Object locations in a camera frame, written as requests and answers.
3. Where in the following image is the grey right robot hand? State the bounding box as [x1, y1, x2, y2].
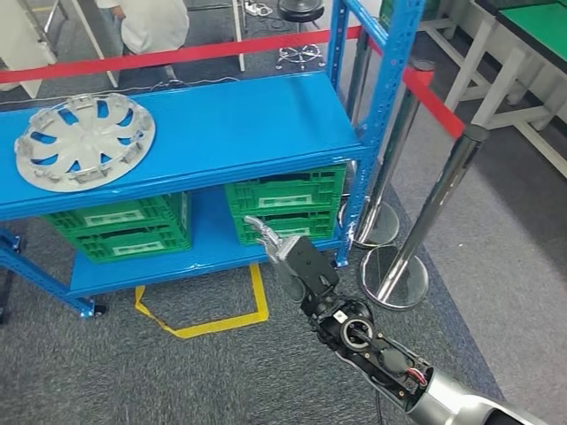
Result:
[243, 215, 307, 305]

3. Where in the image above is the silver plastic hubcap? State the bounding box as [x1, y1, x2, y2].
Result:
[14, 92, 156, 194]

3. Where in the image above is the blue metal shelf rack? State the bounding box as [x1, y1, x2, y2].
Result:
[0, 0, 426, 321]

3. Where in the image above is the white workbench with green top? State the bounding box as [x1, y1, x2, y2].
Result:
[416, 0, 567, 180]

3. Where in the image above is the green plastic crate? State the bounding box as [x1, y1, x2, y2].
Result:
[42, 192, 192, 237]
[73, 225, 193, 264]
[235, 210, 341, 246]
[224, 165, 347, 217]

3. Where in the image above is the white desk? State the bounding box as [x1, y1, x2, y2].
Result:
[70, 0, 246, 89]
[0, 0, 58, 100]

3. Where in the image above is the red barrier belt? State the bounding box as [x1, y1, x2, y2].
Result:
[367, 37, 466, 140]
[0, 26, 362, 85]

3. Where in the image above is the black round stool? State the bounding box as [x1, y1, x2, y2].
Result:
[275, 0, 326, 72]

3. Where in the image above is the white power strip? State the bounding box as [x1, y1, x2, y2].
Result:
[243, 0, 273, 18]

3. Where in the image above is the person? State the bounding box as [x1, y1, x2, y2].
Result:
[95, 0, 190, 57]

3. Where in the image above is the chrome stanchion post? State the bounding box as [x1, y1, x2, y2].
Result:
[338, 26, 374, 236]
[359, 123, 489, 311]
[353, 57, 436, 249]

